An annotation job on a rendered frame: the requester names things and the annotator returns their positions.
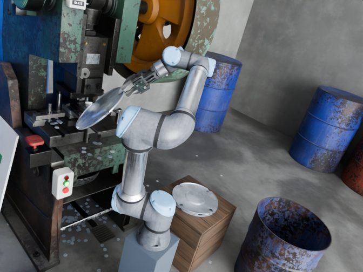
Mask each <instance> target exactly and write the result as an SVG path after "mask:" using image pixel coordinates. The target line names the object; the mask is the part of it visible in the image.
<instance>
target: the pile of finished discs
mask: <svg viewBox="0 0 363 272"><path fill-rule="evenodd" d="M172 197H173V198H174V200H175V202H176V206H177V207H178V208H179V209H180V208H181V210H182V211H184V212H186V213H188V214H190V215H194V216H210V215H212V214H213V213H215V212H216V210H217V208H218V199H217V197H216V196H215V194H214V193H213V192H211V191H209V190H208V188H206V187H204V186H202V185H199V184H196V183H189V182H186V183H181V184H180V185H176V186H175V188H174V189H173V191H172Z"/></svg>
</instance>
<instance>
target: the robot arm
mask: <svg viewBox="0 0 363 272"><path fill-rule="evenodd" d="M162 56H163V57H162V58H161V59H160V60H158V61H156V62H155V63H153V65H151V66H150V68H151V70H150V69H144V70H139V71H138V72H137V74H132V75H130V76H128V77H127V79H126V80H125V82H124V83H123V85H122V86H121V88H120V90H119V92H118V95H120V94H121V93H122V92H123V91H124V90H126V88H128V87H131V86H132V84H133V85H134V86H133V87H131V89H130V90H128V91H126V92H125V93H124V96H123V97H130V96H132V95H133V94H139V93H140V94H143V93H144V92H146V91H147V90H149V89H150V83H151V82H153V81H154V80H157V79H158V80H159V79H160V78H161V77H165V76H168V74H169V73H170V72H172V71H174V70H175V69H177V68H179V69H183V70H186V71H189V74H188V76H187V79H186V82H185V85H184V87H183V90H182V92H181V95H180V98H179V100H178V103H177V106H176V109H175V110H174V111H172V112H171V114H170V116H169V115H164V114H161V113H157V112H154V111H150V110H146V109H144V108H141V107H136V106H128V107H127V108H126V109H125V110H124V112H123V114H122V116H121V118H120V120H119V123H118V125H117V129H116V136H118V137H119V138H122V145H123V147H124V148H125V154H124V166H123V176H122V182H121V183H120V184H118V185H117V186H116V187H115V190H114V191H113V195H112V199H111V207H112V209H113V210H114V211H116V212H118V213H120V214H125V215H129V216H132V217H136V218H138V219H141V220H144V222H143V224H142V225H141V226H140V227H139V229H138V232H137V241H138V243H139V244H140V245H141V246H142V247H143V248H144V249H146V250H149V251H161V250H164V249H165V248H167V246H168V245H169V243H170V238H171V236H170V225H171V222H172V218H173V215H174V213H175V208H176V202H175V200H174V198H173V197H172V195H170V194H169V193H167V192H165V191H160V190H158V191H153V192H152V193H149V192H146V191H145V187H144V185H143V182H144V176H145V170H146V163H147V157H148V153H149V151H150V150H151V149H152V148H153V147H155V148H158V149H171V148H175V147H177V146H179V145H180V144H182V143H183V142H184V141H185V140H187V138H188V137H189V136H190V135H191V134H192V132H193V130H194V127H195V125H196V118H195V115H196V111H197V108H198V105H199V102H200V98H201V94H202V92H203V89H204V85H205V82H206V78H207V77H212V75H213V71H214V67H215V65H216V61H215V60H214V59H212V58H209V57H205V56H201V55H197V54H195V53H191V52H187V51H184V50H183V48H182V47H178V48H177V47H174V46H169V47H167V48H165V50H164V51H163V55H162Z"/></svg>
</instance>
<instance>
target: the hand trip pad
mask: <svg viewBox="0 0 363 272"><path fill-rule="evenodd" d="M25 141H26V142H27V143H28V144H29V145H30V146H32V148H33V149H35V148H36V147H37V146H38V145H42V144H44V140H43V139H42V138H41V137H40V136H39V135H30V136H27V137H25Z"/></svg>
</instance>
